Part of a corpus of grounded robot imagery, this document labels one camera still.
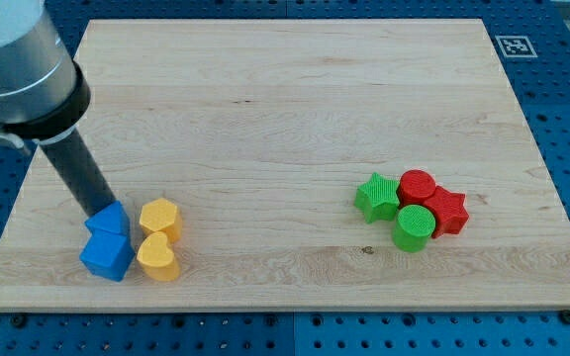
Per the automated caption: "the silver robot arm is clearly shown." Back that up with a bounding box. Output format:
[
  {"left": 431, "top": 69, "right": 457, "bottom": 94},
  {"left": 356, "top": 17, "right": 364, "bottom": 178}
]
[{"left": 0, "top": 0, "right": 90, "bottom": 152}]

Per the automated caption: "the green star block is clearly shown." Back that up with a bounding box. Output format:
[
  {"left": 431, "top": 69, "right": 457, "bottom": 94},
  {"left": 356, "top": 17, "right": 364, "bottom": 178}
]
[{"left": 354, "top": 172, "right": 400, "bottom": 223}]

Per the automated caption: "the red circle block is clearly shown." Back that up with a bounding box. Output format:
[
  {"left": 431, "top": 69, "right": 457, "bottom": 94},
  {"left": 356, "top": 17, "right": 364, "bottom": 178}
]
[{"left": 397, "top": 169, "right": 436, "bottom": 206}]

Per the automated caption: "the green circle block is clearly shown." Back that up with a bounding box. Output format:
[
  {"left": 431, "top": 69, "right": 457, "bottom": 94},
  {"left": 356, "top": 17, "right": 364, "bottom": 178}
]
[{"left": 392, "top": 205, "right": 436, "bottom": 252}]

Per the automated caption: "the red star block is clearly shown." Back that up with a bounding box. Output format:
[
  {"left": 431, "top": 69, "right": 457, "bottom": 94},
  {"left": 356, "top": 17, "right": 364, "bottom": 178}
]
[{"left": 424, "top": 186, "right": 469, "bottom": 239}]

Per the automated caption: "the wooden board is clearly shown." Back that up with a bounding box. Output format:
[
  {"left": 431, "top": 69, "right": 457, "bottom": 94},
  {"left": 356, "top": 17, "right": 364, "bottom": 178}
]
[{"left": 0, "top": 19, "right": 570, "bottom": 313}]

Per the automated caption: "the yellow hexagon block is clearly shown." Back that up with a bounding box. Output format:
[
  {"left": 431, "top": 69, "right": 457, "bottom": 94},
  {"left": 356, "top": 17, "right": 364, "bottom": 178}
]
[{"left": 139, "top": 198, "right": 183, "bottom": 243}]

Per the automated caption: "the yellow heart block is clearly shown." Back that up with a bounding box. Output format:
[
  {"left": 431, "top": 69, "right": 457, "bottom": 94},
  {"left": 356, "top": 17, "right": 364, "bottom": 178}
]
[{"left": 137, "top": 231, "right": 180, "bottom": 282}]

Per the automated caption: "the blue triangle block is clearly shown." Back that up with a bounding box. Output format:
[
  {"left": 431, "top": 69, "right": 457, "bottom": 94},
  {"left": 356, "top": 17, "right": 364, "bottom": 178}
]
[{"left": 84, "top": 201, "right": 131, "bottom": 235}]

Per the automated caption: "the blue cube block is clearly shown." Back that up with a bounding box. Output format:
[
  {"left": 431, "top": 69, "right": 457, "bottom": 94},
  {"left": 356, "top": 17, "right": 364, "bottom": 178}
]
[{"left": 79, "top": 230, "right": 135, "bottom": 282}]

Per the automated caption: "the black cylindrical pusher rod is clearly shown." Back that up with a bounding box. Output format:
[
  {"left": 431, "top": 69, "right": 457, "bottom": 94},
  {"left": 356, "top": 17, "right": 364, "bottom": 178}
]
[{"left": 39, "top": 127, "right": 116, "bottom": 217}]

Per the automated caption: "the white fiducial marker tag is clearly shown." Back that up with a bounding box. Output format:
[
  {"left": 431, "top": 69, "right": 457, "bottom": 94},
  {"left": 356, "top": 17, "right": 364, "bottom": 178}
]
[{"left": 495, "top": 35, "right": 537, "bottom": 58}]

